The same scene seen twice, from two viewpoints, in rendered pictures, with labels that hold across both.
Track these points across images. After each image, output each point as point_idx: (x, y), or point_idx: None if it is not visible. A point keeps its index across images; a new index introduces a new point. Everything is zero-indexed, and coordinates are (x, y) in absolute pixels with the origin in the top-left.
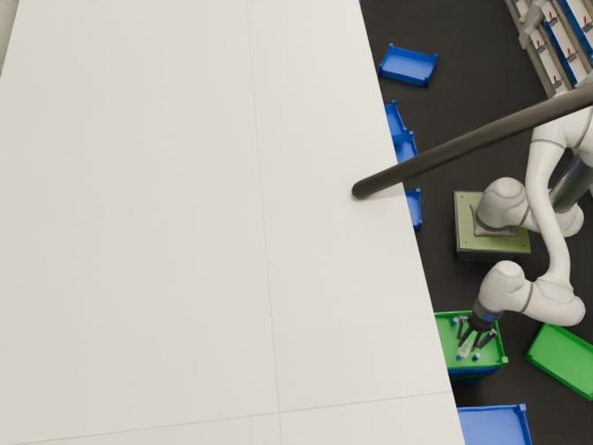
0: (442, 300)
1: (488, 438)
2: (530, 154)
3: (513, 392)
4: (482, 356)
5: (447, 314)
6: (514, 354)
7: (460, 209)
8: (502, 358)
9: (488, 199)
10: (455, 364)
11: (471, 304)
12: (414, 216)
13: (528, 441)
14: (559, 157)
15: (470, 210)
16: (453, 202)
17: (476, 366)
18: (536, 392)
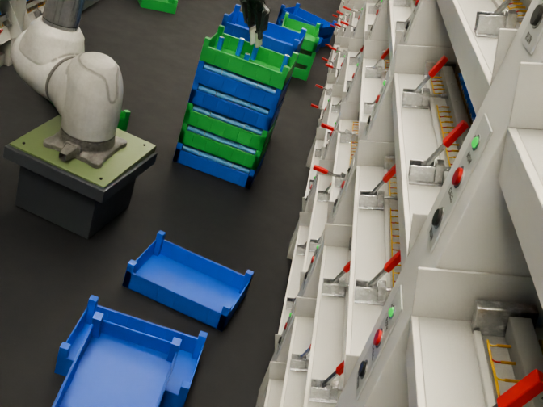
0: (178, 190)
1: None
2: None
3: (157, 124)
4: (229, 52)
5: (248, 66)
6: (133, 135)
7: (118, 170)
8: (224, 27)
9: (123, 86)
10: (256, 60)
11: (145, 174)
12: (151, 266)
13: (229, 19)
14: None
15: (104, 163)
16: (111, 193)
17: (242, 47)
18: (136, 115)
